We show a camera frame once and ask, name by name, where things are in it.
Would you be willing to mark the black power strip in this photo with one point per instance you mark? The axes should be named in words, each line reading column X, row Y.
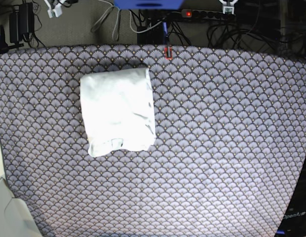
column 206, row 15

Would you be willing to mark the red clip on cloth edge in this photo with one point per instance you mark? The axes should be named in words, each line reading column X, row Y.
column 168, row 53

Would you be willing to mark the white T-shirt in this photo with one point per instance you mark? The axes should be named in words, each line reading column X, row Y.
column 118, row 111

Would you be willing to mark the black OpenArm base plate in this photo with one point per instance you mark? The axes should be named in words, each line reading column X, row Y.
column 294, row 221

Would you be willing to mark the grey plastic bin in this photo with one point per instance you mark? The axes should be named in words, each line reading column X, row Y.
column 15, row 217

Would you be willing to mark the patterned fan-print table cloth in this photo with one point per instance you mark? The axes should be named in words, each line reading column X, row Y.
column 231, row 142

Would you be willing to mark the blue box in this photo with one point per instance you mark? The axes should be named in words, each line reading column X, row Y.
column 149, row 4

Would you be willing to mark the black power adapter left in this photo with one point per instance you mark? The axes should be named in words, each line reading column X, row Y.
column 22, row 23

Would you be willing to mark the black adapter box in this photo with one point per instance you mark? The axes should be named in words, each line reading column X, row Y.
column 154, row 36

